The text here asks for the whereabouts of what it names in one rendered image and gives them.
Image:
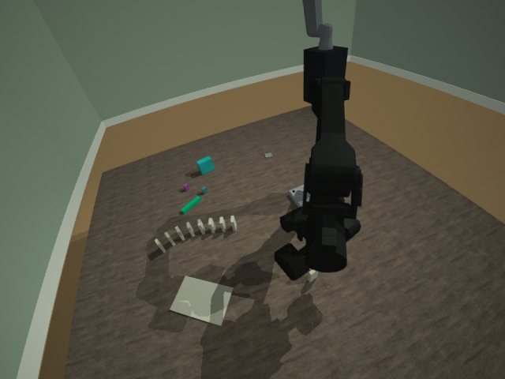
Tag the teal block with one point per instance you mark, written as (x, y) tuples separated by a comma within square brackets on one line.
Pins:
[(205, 165)]

